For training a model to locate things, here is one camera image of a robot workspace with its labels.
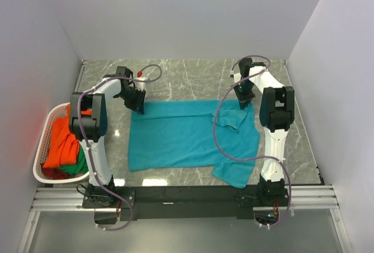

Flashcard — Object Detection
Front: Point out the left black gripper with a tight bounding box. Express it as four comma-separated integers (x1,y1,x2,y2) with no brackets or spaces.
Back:
117,86,146,115

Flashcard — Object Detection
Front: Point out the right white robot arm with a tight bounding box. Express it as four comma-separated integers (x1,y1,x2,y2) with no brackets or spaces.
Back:
230,57,295,161

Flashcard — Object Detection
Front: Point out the orange t shirt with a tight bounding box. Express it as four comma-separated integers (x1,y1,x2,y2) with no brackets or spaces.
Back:
43,104,81,169

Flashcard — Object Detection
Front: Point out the teal t shirt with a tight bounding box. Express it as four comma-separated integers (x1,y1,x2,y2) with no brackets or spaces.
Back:
128,100,260,188

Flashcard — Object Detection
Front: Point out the black base beam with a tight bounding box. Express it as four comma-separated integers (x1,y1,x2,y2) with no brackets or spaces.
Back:
82,185,289,221

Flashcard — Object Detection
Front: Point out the aluminium rail frame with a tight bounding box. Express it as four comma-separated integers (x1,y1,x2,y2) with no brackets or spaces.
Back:
17,185,354,252

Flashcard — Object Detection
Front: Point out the dark red t shirt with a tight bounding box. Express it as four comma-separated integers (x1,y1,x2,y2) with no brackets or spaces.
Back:
41,168,69,180

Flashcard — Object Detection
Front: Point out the white laundry basket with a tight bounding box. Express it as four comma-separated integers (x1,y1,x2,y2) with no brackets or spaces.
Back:
33,103,89,184

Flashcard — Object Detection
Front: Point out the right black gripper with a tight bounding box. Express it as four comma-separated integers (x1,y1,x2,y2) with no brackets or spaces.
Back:
231,79,255,110

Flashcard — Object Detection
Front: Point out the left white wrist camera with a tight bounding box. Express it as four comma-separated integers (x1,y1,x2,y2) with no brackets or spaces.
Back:
133,70,150,91

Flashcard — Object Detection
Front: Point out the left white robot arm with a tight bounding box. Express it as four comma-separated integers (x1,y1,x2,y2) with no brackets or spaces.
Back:
68,67,148,207

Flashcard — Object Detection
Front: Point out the green t shirt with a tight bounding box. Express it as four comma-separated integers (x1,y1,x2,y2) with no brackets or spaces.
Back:
59,147,88,176

